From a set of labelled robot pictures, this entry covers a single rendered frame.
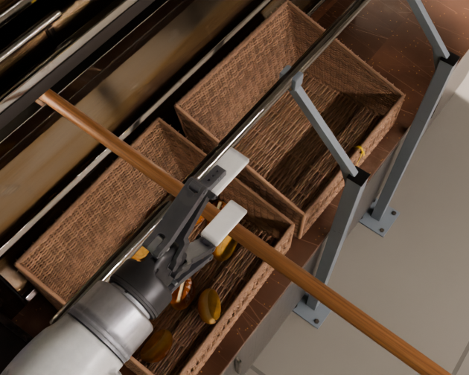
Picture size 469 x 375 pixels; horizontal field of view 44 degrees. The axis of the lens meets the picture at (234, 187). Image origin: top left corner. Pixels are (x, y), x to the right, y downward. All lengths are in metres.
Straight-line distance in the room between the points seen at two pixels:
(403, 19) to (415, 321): 1.14
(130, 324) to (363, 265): 1.78
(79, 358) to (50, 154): 0.82
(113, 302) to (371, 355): 1.69
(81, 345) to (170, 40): 1.04
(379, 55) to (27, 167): 1.34
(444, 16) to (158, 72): 1.25
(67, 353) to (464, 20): 2.05
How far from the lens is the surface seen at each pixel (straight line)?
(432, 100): 1.84
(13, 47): 1.03
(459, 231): 2.57
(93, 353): 0.67
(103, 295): 0.69
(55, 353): 0.67
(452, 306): 2.43
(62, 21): 1.14
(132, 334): 0.69
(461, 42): 2.35
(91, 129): 1.21
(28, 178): 1.41
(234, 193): 1.67
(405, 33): 2.32
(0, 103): 1.00
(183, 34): 1.60
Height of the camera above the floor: 2.16
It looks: 60 degrees down
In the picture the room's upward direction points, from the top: straight up
